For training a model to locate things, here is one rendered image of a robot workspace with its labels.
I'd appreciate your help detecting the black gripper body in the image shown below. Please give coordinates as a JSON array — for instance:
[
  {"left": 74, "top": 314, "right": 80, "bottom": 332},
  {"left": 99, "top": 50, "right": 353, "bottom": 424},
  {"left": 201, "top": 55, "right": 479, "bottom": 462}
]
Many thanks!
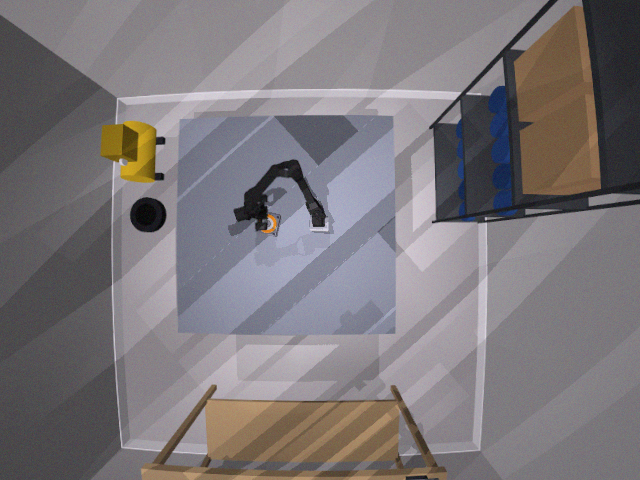
[{"left": 253, "top": 194, "right": 267, "bottom": 230}]

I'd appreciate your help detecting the orange round plate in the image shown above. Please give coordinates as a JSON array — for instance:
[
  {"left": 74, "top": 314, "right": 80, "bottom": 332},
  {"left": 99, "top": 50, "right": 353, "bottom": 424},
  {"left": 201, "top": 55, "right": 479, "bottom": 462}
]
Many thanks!
[{"left": 261, "top": 214, "right": 277, "bottom": 233}]

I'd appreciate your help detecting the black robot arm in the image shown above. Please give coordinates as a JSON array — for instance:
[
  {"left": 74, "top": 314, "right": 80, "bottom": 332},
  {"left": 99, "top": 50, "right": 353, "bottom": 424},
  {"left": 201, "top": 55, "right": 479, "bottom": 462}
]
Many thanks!
[{"left": 233, "top": 160, "right": 326, "bottom": 227}]

